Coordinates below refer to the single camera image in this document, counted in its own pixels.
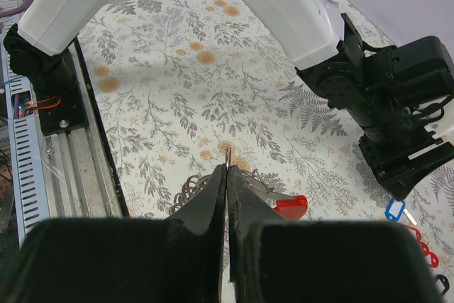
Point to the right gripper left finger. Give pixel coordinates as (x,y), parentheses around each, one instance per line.
(177,259)

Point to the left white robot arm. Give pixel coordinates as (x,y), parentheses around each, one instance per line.
(302,85)

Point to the blue key tag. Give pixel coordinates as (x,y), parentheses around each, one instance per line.
(396,209)

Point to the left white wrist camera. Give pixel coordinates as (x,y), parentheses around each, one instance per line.
(442,127)

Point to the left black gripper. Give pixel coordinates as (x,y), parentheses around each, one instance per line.
(392,93)

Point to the aluminium front rail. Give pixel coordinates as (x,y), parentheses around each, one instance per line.
(80,176)

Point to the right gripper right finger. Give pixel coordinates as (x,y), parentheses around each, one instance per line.
(277,260)

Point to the metal key holder red handle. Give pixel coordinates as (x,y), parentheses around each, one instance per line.
(244,184)

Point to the red key tags bunch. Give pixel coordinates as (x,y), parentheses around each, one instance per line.
(431,258)

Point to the grey slotted cable duct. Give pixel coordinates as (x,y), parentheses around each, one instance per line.
(26,141)

